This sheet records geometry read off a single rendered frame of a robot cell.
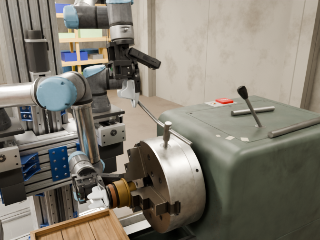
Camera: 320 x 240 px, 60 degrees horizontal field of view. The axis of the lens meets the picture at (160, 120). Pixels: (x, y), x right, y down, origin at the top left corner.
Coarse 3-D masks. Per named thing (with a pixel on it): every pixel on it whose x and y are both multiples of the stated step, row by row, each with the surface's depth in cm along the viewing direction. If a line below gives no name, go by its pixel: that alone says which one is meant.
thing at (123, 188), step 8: (112, 184) 90; (120, 184) 87; (128, 184) 89; (112, 192) 85; (120, 192) 86; (128, 192) 86; (112, 200) 85; (120, 200) 85; (128, 200) 87; (112, 208) 87
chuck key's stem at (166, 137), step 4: (168, 124) 83; (164, 128) 84; (168, 128) 83; (164, 132) 85; (168, 132) 84; (164, 136) 85; (168, 136) 85; (164, 140) 86; (168, 140) 86; (164, 144) 87
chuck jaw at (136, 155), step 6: (138, 144) 97; (132, 150) 93; (138, 150) 94; (132, 156) 92; (138, 156) 93; (132, 162) 92; (138, 162) 93; (144, 162) 94; (126, 168) 93; (132, 168) 91; (138, 168) 92; (144, 168) 93; (120, 174) 93; (126, 174) 90; (132, 174) 91; (138, 174) 92; (144, 174) 92; (126, 180) 90
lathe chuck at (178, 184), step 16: (144, 144) 91; (160, 144) 89; (176, 144) 89; (144, 160) 93; (160, 160) 83; (176, 160) 84; (160, 176) 84; (176, 176) 82; (192, 176) 84; (160, 192) 85; (176, 192) 81; (192, 192) 83; (192, 208) 84; (160, 224) 89; (176, 224) 85
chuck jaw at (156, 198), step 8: (136, 192) 87; (144, 192) 87; (152, 192) 87; (136, 200) 86; (144, 200) 83; (152, 200) 82; (160, 200) 82; (144, 208) 84; (152, 208) 83; (160, 208) 81; (168, 208) 83; (176, 208) 82
